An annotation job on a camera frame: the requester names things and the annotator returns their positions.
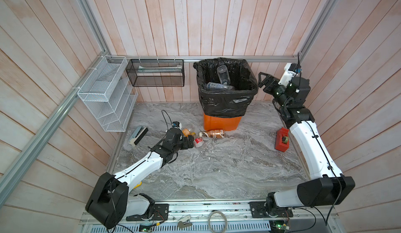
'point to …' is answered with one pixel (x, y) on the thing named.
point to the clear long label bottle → (214, 85)
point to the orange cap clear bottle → (186, 132)
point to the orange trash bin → (227, 124)
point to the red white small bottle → (198, 141)
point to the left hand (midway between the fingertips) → (186, 141)
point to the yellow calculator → (138, 185)
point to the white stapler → (138, 135)
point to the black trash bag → (225, 104)
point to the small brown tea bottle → (213, 134)
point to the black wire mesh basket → (156, 72)
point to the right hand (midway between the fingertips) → (265, 75)
